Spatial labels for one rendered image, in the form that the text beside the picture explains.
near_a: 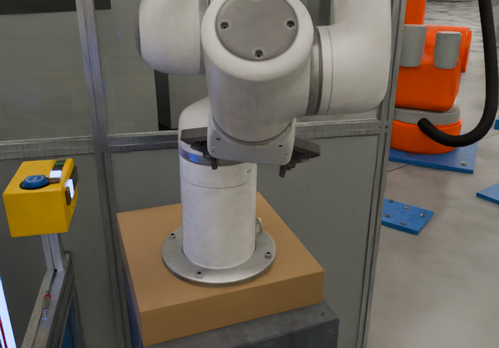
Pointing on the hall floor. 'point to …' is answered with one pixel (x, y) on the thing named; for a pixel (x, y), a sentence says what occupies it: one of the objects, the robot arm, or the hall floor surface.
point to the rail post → (76, 322)
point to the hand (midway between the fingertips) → (249, 161)
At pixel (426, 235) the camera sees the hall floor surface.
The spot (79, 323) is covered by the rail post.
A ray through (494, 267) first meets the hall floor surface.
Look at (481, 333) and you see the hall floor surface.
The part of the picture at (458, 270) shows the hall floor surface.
